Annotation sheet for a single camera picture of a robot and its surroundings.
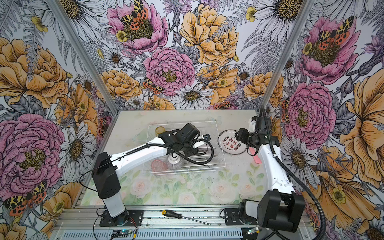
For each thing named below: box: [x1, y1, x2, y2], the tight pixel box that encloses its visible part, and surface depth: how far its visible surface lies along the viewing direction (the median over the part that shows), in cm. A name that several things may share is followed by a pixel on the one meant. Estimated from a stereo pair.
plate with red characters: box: [217, 129, 248, 155], surface depth 104 cm
